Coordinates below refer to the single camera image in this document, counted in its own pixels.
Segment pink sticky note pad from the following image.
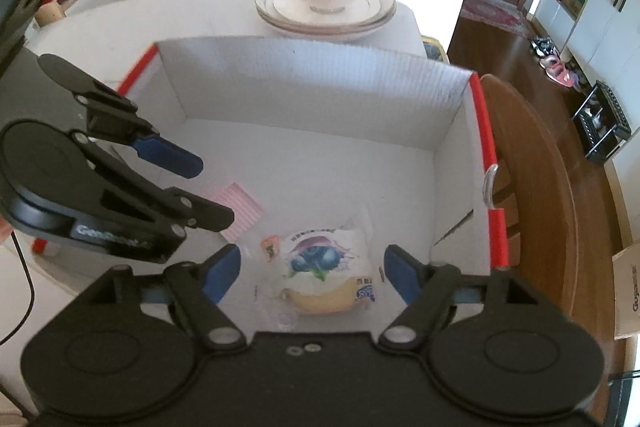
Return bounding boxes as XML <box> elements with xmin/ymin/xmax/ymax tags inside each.
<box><xmin>213</xmin><ymin>183</ymin><xmax>264</xmax><ymax>243</ymax></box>

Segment blueberry bread package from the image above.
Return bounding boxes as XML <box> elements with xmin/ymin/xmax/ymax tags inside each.
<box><xmin>255</xmin><ymin>206</ymin><xmax>381</xmax><ymax>333</ymax></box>

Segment red white cardboard box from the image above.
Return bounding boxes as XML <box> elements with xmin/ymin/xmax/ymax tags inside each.
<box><xmin>112</xmin><ymin>37</ymin><xmax>495</xmax><ymax>335</ymax></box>

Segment stacked white plates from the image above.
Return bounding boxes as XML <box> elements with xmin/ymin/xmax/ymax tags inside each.
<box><xmin>254</xmin><ymin>0</ymin><xmax>397</xmax><ymax>42</ymax></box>

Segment black shoe rack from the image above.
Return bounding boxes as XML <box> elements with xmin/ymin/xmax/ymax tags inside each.
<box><xmin>572</xmin><ymin>81</ymin><xmax>631</xmax><ymax>166</ymax></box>

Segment pink slippers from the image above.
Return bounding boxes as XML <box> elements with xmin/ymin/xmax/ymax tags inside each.
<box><xmin>538</xmin><ymin>54</ymin><xmax>579</xmax><ymax>89</ymax></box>

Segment red patterned rug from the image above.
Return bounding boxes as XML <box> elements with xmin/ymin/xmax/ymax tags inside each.
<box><xmin>460</xmin><ymin>0</ymin><xmax>533</xmax><ymax>39</ymax></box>

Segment grey wall cabinet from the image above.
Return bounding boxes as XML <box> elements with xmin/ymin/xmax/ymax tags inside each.
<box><xmin>529</xmin><ymin>0</ymin><xmax>640</xmax><ymax>188</ymax></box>

